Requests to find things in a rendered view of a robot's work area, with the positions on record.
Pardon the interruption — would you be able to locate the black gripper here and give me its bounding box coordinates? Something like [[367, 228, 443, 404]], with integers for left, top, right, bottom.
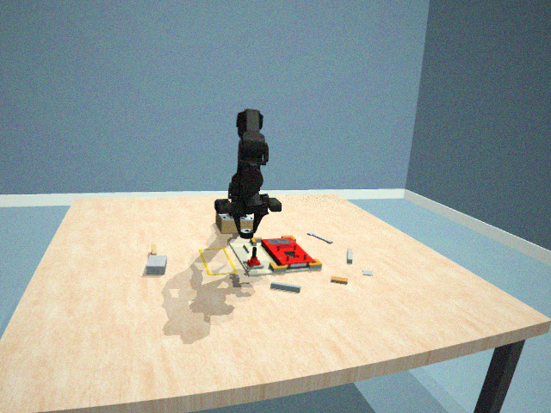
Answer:
[[214, 182, 282, 234]]

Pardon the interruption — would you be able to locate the black wheel with grey hub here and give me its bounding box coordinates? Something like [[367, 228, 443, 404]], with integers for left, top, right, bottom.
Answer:
[[240, 228, 254, 239]]

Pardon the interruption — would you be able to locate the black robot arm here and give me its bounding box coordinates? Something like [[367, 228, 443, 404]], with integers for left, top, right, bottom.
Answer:
[[227, 108, 269, 217]]

